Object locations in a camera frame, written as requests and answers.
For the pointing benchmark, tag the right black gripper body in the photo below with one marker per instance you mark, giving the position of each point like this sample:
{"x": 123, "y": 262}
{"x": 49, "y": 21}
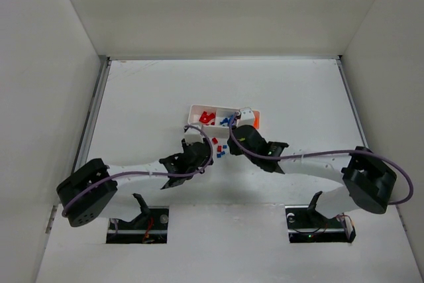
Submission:
{"x": 241, "y": 135}

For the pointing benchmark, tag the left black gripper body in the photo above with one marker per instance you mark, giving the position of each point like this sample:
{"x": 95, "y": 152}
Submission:
{"x": 201, "y": 150}

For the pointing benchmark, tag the large orange round lego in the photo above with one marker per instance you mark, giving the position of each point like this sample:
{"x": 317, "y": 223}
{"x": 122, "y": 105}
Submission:
{"x": 257, "y": 120}

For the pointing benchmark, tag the large blue round lego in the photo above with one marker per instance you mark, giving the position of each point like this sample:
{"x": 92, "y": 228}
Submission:
{"x": 225, "y": 121}

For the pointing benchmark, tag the white three-compartment tray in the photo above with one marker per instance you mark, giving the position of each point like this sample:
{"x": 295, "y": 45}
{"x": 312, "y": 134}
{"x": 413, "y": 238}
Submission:
{"x": 214, "y": 130}

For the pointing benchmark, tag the large red round lego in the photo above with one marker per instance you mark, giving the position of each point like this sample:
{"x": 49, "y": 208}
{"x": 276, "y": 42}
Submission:
{"x": 207, "y": 118}

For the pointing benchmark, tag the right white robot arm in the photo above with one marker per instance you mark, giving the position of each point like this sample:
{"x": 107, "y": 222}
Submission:
{"x": 366, "y": 181}

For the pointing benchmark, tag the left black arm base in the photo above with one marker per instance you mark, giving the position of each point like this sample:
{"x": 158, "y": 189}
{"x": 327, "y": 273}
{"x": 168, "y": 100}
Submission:
{"x": 148, "y": 227}

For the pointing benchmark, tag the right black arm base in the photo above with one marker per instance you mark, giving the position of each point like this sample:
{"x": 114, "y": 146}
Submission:
{"x": 306, "y": 225}

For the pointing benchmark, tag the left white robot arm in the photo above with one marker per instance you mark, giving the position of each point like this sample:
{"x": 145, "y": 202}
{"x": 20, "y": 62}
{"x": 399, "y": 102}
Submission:
{"x": 116, "y": 192}

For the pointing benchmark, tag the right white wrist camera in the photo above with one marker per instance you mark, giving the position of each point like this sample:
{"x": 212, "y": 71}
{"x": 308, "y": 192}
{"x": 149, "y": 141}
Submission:
{"x": 246, "y": 117}

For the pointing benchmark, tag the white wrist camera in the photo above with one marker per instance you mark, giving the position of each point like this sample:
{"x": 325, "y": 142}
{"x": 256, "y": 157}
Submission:
{"x": 192, "y": 134}
{"x": 246, "y": 117}

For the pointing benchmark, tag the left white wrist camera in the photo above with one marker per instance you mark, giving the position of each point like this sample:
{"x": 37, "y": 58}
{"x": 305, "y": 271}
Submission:
{"x": 192, "y": 134}

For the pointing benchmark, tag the right metal rail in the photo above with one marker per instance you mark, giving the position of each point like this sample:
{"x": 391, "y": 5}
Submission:
{"x": 351, "y": 101}

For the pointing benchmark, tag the metal rail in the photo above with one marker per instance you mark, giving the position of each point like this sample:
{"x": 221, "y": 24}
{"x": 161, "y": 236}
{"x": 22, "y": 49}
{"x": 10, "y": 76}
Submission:
{"x": 92, "y": 114}
{"x": 351, "y": 101}

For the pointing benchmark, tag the left metal rail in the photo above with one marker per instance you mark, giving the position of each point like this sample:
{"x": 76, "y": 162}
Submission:
{"x": 92, "y": 114}

